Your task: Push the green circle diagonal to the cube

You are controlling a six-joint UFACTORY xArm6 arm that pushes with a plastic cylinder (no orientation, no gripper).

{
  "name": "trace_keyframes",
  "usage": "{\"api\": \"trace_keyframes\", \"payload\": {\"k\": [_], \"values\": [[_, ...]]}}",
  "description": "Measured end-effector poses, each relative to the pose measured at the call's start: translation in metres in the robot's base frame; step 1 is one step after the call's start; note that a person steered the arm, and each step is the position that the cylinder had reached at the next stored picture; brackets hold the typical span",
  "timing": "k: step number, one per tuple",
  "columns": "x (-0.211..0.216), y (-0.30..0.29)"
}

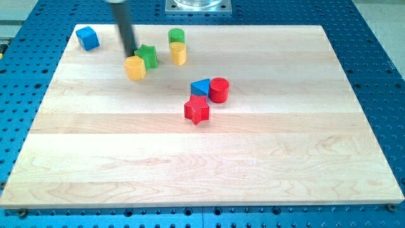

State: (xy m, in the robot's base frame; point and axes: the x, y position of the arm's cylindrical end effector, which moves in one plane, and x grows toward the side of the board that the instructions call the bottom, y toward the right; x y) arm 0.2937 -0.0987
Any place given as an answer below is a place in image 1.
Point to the blue wooden cube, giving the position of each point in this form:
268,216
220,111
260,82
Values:
87,38

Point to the light wooden board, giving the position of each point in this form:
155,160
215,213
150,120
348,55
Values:
291,132

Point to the red wooden star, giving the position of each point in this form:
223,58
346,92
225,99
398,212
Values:
196,109

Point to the blue wooden triangle block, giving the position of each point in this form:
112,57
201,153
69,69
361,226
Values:
200,87

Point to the red wooden cylinder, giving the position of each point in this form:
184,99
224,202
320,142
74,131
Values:
218,90

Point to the yellow wooden rounded block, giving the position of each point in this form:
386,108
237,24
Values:
178,53

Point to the green wooden star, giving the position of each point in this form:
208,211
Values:
149,55

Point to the yellow wooden hexagon block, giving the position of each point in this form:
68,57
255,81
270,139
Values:
135,68

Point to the green wooden cylinder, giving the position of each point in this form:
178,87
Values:
176,35

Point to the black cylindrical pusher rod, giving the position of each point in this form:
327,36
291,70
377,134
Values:
121,12

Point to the blue perforated metal table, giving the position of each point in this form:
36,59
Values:
364,35

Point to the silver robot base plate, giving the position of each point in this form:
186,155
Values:
198,7

